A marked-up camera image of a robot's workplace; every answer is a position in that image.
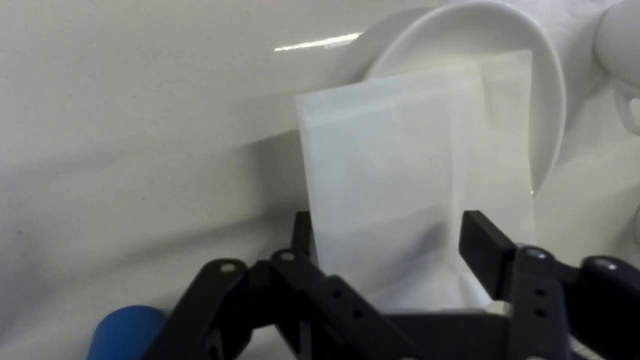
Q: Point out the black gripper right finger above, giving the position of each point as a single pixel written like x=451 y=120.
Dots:
x=566 y=312

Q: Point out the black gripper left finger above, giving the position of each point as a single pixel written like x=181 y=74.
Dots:
x=267 y=320

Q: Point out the clear plastic bag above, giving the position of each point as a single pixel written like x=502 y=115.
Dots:
x=387 y=186

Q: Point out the blue cylinder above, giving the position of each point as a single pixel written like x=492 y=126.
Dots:
x=122 y=332

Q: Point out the white saucer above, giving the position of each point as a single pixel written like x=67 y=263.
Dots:
x=466 y=33

